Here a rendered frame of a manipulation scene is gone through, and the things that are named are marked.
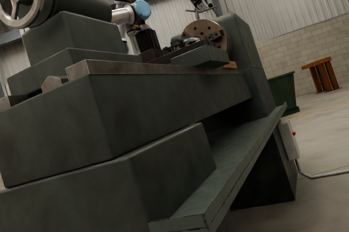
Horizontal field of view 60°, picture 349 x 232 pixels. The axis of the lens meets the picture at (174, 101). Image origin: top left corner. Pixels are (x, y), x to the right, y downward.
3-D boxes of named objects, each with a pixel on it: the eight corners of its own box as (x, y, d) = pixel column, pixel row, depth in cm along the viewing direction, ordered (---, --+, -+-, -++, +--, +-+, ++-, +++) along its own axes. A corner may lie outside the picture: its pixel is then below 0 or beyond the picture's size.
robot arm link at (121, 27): (105, 56, 227) (110, -19, 219) (117, 57, 240) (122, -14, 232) (118, 58, 222) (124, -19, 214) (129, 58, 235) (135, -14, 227)
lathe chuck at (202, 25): (188, 76, 199) (178, 29, 199) (235, 64, 187) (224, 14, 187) (184, 76, 191) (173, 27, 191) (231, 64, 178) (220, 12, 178)
